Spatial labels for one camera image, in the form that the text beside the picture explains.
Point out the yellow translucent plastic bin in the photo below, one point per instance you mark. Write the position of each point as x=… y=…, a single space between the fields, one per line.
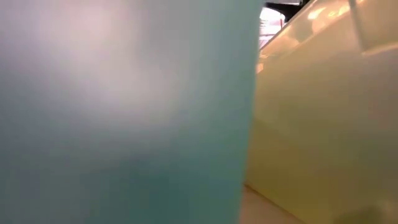
x=326 y=124

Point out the green translucent plastic bin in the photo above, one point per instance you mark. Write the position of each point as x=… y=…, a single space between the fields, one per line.
x=124 y=124

